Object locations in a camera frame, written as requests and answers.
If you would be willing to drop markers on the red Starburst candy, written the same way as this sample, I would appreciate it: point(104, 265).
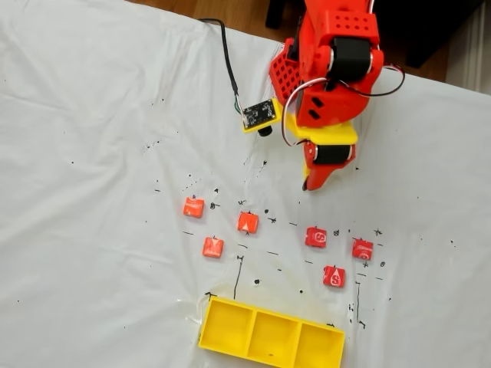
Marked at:
point(316, 237)
point(362, 248)
point(333, 276)

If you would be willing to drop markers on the orange Starburst candy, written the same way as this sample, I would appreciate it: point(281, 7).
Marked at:
point(213, 247)
point(248, 222)
point(193, 207)

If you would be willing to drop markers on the yellow three-compartment box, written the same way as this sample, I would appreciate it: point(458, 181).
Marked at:
point(230, 326)

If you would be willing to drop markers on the black table clamp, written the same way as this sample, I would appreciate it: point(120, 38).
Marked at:
point(291, 48)

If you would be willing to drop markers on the white baseboard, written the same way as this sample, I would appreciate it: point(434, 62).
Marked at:
point(475, 50)

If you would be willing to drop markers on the white plastic table cover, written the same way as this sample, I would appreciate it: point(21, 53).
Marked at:
point(96, 134)

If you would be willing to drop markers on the camera board in yellow mount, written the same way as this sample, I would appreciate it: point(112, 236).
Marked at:
point(259, 113)

